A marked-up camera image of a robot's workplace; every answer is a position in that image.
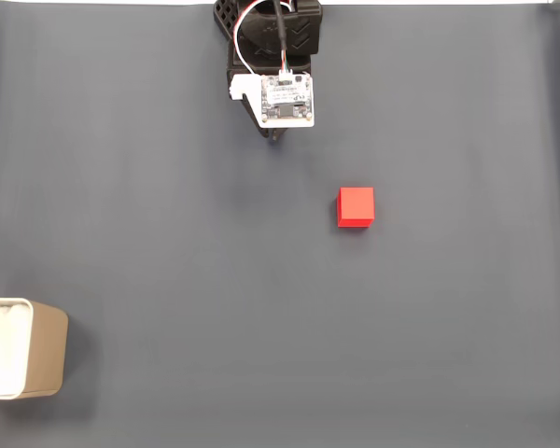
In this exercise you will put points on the red cube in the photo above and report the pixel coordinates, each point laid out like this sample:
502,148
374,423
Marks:
356,205

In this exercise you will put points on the beige box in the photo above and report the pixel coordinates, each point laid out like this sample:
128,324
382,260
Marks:
46,350

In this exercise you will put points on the white padding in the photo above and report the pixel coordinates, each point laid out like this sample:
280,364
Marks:
2,345

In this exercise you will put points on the camera board on white mount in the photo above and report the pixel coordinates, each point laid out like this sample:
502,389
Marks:
287,100

